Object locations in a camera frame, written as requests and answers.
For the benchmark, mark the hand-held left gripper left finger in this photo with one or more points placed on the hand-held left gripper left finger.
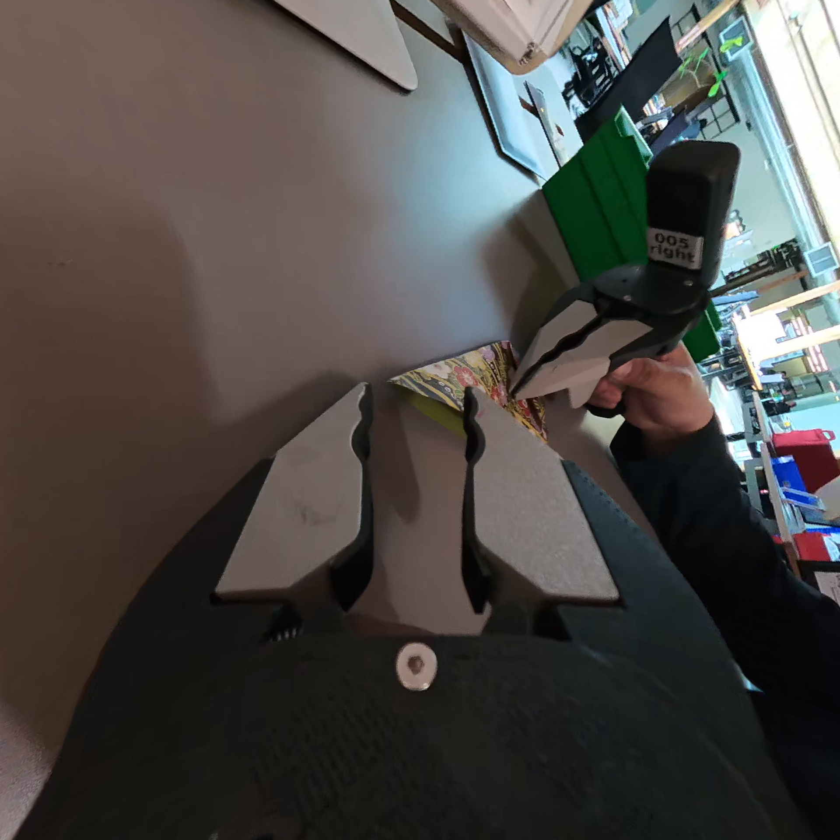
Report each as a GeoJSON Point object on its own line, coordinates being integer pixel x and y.
{"type": "Point", "coordinates": [295, 505]}

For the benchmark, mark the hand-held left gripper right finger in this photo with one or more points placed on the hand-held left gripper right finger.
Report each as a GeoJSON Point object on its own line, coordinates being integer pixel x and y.
{"type": "Point", "coordinates": [531, 512]}

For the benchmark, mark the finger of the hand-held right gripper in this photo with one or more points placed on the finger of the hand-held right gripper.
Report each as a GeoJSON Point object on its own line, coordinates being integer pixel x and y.
{"type": "Point", "coordinates": [558, 328]}
{"type": "Point", "coordinates": [590, 358]}

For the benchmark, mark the floral patterned origami paper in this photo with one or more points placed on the floral patterned origami paper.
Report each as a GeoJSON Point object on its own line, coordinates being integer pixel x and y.
{"type": "Point", "coordinates": [459, 380]}

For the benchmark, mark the person's right forearm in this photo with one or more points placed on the person's right forearm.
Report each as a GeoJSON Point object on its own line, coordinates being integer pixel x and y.
{"type": "Point", "coordinates": [709, 525]}

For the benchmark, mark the person's right hand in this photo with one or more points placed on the person's right hand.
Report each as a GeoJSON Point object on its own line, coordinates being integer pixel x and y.
{"type": "Point", "coordinates": [663, 400]}

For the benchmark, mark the green plastic box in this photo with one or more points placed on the green plastic box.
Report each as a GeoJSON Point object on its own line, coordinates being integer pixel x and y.
{"type": "Point", "coordinates": [590, 210]}

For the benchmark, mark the black monitor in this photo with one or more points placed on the black monitor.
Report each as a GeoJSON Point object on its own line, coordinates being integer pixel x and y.
{"type": "Point", "coordinates": [636, 79]}

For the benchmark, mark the green potted plant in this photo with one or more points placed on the green potted plant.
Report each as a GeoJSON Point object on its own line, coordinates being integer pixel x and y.
{"type": "Point", "coordinates": [705, 69]}

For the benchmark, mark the silver metal tray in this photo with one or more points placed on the silver metal tray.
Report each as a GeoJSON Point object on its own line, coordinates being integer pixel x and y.
{"type": "Point", "coordinates": [505, 111]}

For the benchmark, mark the blue plastic bin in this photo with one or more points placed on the blue plastic bin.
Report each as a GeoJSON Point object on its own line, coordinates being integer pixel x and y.
{"type": "Point", "coordinates": [787, 474]}

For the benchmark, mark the red plastic bin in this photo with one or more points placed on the red plastic bin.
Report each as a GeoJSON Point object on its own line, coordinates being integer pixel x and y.
{"type": "Point", "coordinates": [804, 459]}

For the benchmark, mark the pale wooden board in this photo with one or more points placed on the pale wooden board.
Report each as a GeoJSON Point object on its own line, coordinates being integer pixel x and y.
{"type": "Point", "coordinates": [518, 26]}

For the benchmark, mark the white rounded mat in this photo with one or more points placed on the white rounded mat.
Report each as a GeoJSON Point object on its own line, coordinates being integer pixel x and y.
{"type": "Point", "coordinates": [354, 33]}

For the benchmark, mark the person's dark clothing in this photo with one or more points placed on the person's dark clothing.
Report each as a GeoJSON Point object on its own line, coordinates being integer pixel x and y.
{"type": "Point", "coordinates": [800, 768]}

